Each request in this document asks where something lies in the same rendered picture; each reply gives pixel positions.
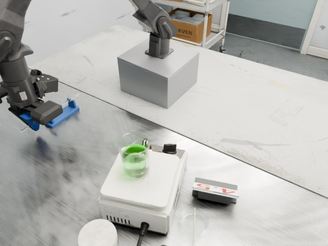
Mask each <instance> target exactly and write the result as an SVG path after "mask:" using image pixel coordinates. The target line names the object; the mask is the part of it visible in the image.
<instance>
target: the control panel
mask: <svg viewBox="0 0 328 246"><path fill-rule="evenodd" d="M150 146H152V149H150V150H152V151H154V152H158V151H160V152H161V153H163V152H162V150H163V148H164V147H163V146H159V145H154V144H150ZM176 151H177V153H176V154H173V155H176V156H178V157H179V159H181V158H182V156H183V154H184V152H185V150H182V149H176Z"/></svg>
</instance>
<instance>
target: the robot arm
mask: <svg viewBox="0 0 328 246"><path fill-rule="evenodd" d="M129 1H130V3H131V4H132V5H133V6H134V8H135V13H134V14H133V15H132V16H133V17H134V18H136V19H137V20H138V22H139V24H140V25H141V26H143V27H144V28H145V29H147V30H149V31H150V34H149V48H148V49H147V50H145V53H146V54H149V55H152V56H154V57H157V58H160V59H164V58H166V57H167V56H168V55H169V54H171V53H172V52H173V51H174V49H172V48H169V45H170V39H172V37H174V36H176V34H177V31H178V28H177V27H176V26H175V25H174V24H173V23H172V22H171V21H170V16H169V14H168V13H167V12H165V11H164V10H163V9H162V8H161V7H160V6H158V5H157V4H155V3H154V2H153V1H151V0H129ZM30 3H31V0H0V76H1V78H2V81H1V82H0V103H2V98H3V97H5V96H7V98H6V99H7V103H9V104H10V107H9V108H8V110H9V111H10V112H12V113H13V114H14V115H15V116H17V117H18V118H19V119H20V120H22V121H23V122H24V123H25V124H26V125H29V126H30V128H31V129H32V130H34V131H38V130H39V128H40V124H41V125H46V124H47V123H49V122H50V121H51V120H53V119H54V118H56V117H57V116H59V115H60V114H62V113H63V109H62V106H61V105H60V104H57V103H55V102H53V101H50V100H48V101H47V102H45V103H44V101H43V100H41V99H42V98H43V99H44V98H45V93H50V92H58V82H59V79H58V78H55V77H53V76H50V75H47V74H42V72H41V71H40V70H37V69H32V70H31V72H29V69H28V66H27V63H26V60H25V57H24V56H27V55H31V54H33V53H34V51H33V50H32V49H31V48H30V47H29V46H28V45H26V44H23V43H22V42H21V39H22V36H23V32H24V21H25V15H26V11H27V9H28V7H29V5H30ZM39 98H40V99H39Z"/></svg>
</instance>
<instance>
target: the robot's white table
mask: <svg viewBox="0 0 328 246"><path fill-rule="evenodd" d="M149 34H150V33H147V32H143V31H140V30H136V29H132V28H128V27H125V26H121V25H114V26H112V27H110V28H108V29H106V30H104V31H102V32H100V33H98V34H95V35H93V36H91V37H89V38H87V39H85V40H83V41H81V42H79V43H77V44H75V45H73V46H71V47H69V48H66V49H64V50H62V51H60V52H58V53H56V54H54V55H52V56H50V57H48V58H45V59H43V60H41V61H39V62H37V63H35V64H33V65H31V66H29V67H28V69H31V70H32V69H37V70H40V71H41V72H42V74H47V75H50V76H53V77H55V78H58V79H59V82H61V83H63V84H65V85H67V86H70V87H72V88H74V89H76V90H78V91H81V92H83V93H85V94H88V95H90V96H92V97H95V98H97V99H99V100H101V101H104V102H106V103H108V104H111V105H113V106H115V107H118V108H120V109H122V110H125V111H127V112H129V113H131V114H134V115H136V116H138V117H141V118H143V119H145V120H148V121H150V122H152V123H155V124H157V125H159V126H162V127H164V128H166V129H168V130H171V131H173V132H175V133H178V134H180V135H182V136H185V137H187V138H189V139H191V140H194V141H196V142H198V143H201V144H203V145H205V146H208V147H210V148H212V149H215V150H217V151H219V152H221V153H224V154H226V155H228V156H231V157H233V158H235V159H237V160H239V161H242V162H244V163H246V164H249V165H251V166H253V167H256V168H258V169H260V170H263V171H265V172H267V173H269V174H272V175H274V176H276V177H279V178H281V179H283V180H286V181H288V182H290V183H292V184H295V185H297V186H299V187H302V188H304V189H306V190H309V191H311V192H313V193H316V194H318V195H320V196H322V197H325V198H327V199H328V82H326V81H322V80H318V79H315V78H311V77H308V76H304V75H300V74H297V73H293V72H289V71H286V70H282V69H279V68H275V67H272V66H268V65H264V64H260V63H256V62H253V61H249V60H245V59H241V58H238V57H235V56H231V55H227V54H224V53H220V52H216V51H212V50H209V49H205V48H202V47H198V46H194V45H191V44H188V43H184V42H180V41H176V40H172V39H170V42H172V43H175V44H178V45H181V46H184V47H187V48H189V49H192V50H195V51H198V52H200V53H199V65H198V76H197V82H196V83H195V84H194V85H193V86H192V87H191V88H190V89H189V90H188V91H186V92H185V93H184V94H183V95H182V96H181V97H180V98H179V99H178V100H177V101H176V102H175V103H174V104H173V105H172V106H171V107H170V108H169V109H166V108H164V107H161V106H159V105H156V104H154V103H151V102H148V101H146V100H143V99H141V98H138V97H136V96H133V95H131V94H128V93H126V92H123V91H121V86H120V77H119V69H118V61H117V57H118V56H119V55H121V54H123V53H124V52H126V51H127V50H129V49H131V48H132V47H134V46H136V45H137V44H139V43H141V42H143V41H144V40H146V39H148V38H149Z"/></svg>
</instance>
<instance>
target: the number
mask: <svg viewBox="0 0 328 246"><path fill-rule="evenodd" d="M194 187H196V188H201V189H206V190H211V191H216V192H221V193H225V194H230V195H235V196H237V192H236V191H235V190H230V189H225V188H220V187H215V186H210V185H205V184H199V183H195V185H194Z"/></svg>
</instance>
